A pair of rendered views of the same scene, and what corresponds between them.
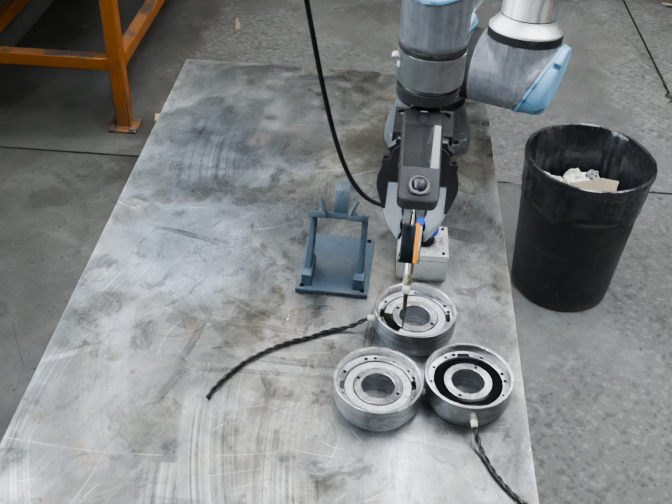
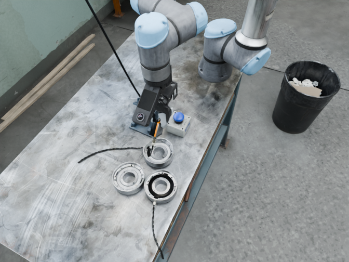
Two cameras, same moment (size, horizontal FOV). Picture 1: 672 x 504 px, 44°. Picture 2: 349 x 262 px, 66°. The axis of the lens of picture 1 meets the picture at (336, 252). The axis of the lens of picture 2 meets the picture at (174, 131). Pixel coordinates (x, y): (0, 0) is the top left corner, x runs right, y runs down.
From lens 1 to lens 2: 0.53 m
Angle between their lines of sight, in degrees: 23
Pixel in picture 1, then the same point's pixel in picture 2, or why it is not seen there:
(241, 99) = not seen: hidden behind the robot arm
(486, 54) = (231, 46)
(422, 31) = (141, 56)
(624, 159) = (330, 80)
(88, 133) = not seen: hidden behind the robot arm
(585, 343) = (288, 146)
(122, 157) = not seen: hidden behind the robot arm
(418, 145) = (145, 100)
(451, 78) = (157, 77)
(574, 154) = (310, 73)
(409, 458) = (128, 207)
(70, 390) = (41, 146)
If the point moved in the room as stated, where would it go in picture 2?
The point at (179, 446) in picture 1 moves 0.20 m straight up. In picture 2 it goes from (61, 178) to (34, 146)
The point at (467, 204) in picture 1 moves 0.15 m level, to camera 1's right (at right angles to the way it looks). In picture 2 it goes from (212, 105) to (249, 116)
